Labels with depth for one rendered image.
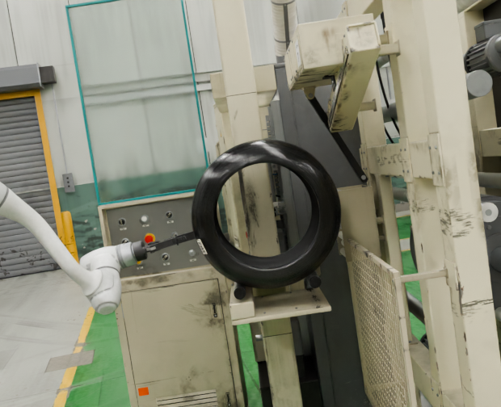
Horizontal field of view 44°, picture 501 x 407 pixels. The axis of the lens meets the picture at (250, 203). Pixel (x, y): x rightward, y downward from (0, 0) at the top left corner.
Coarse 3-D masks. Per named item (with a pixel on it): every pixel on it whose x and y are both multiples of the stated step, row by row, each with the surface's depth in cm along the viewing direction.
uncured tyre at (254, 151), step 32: (224, 160) 228; (256, 160) 226; (288, 160) 226; (320, 192) 227; (192, 224) 232; (320, 224) 227; (224, 256) 228; (256, 256) 258; (288, 256) 255; (320, 256) 230
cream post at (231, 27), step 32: (224, 0) 259; (224, 32) 260; (224, 64) 261; (256, 96) 262; (256, 128) 263; (256, 192) 265; (256, 224) 266; (256, 288) 267; (288, 320) 269; (288, 352) 269; (288, 384) 270
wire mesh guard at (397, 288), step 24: (360, 264) 239; (384, 264) 193; (384, 288) 200; (360, 312) 256; (384, 312) 207; (360, 336) 266; (360, 360) 272; (408, 360) 181; (384, 384) 227; (408, 384) 182
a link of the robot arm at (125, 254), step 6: (120, 246) 237; (126, 246) 236; (132, 246) 237; (120, 252) 235; (126, 252) 235; (132, 252) 236; (120, 258) 235; (126, 258) 235; (132, 258) 235; (126, 264) 236; (132, 264) 237
